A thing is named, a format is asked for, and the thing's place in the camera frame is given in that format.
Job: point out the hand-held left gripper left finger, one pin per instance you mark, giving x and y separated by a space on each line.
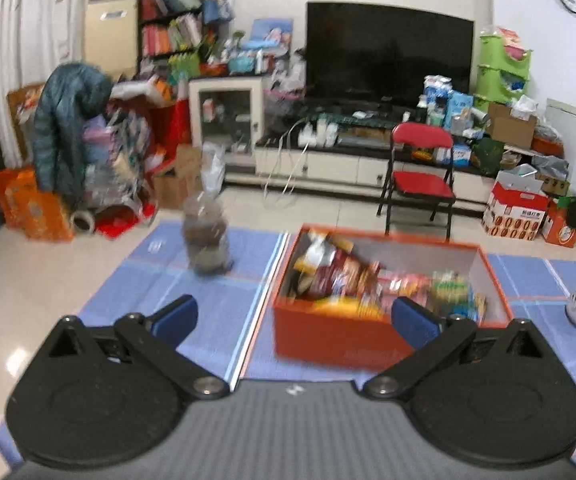
174 317

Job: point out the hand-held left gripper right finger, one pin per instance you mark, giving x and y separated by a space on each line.
414 321

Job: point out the pile of snack packets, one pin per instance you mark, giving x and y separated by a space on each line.
343 275

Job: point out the orange cardboard box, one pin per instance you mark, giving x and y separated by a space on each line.
328 340

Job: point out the blue checked tablecloth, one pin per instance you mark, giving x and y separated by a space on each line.
218 300

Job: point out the glass jar with dark contents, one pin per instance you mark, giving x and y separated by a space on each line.
207 235

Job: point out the tape roll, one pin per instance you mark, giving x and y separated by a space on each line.
82 222

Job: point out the red folding chair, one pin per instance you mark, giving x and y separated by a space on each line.
420 185

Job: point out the open cardboard box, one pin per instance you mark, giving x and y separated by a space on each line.
175 180

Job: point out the red and white carton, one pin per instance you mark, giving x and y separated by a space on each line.
513 215

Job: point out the orange gift bag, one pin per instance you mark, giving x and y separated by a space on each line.
48 220
10 197

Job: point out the white television stand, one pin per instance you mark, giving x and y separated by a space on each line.
338 167

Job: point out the orange juice carton box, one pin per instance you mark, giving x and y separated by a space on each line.
560 225

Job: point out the dark green bag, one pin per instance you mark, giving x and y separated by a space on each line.
488 157

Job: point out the red paper bag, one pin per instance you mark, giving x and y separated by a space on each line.
180 122

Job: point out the white glass-door cabinet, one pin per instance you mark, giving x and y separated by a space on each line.
225 115

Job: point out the white power strip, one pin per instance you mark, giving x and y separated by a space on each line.
308 137

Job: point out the brown cardboard box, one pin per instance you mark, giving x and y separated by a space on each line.
510 127

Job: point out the dark green puffer jacket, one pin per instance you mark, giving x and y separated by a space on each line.
63 130

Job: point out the blue and white cartons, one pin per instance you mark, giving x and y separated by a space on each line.
448 102

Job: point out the wooden chair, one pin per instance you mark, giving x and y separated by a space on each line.
18 110

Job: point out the green stacked storage bins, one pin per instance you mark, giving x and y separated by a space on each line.
503 72

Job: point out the black television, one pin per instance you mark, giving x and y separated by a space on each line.
388 55

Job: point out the standing air conditioner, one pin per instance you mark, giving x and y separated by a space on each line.
110 30

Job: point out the dark bookshelf with books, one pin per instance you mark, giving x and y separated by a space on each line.
170 20

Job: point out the blue picture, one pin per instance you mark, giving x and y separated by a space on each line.
270 32

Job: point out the white curtain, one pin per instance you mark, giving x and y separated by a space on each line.
23 35

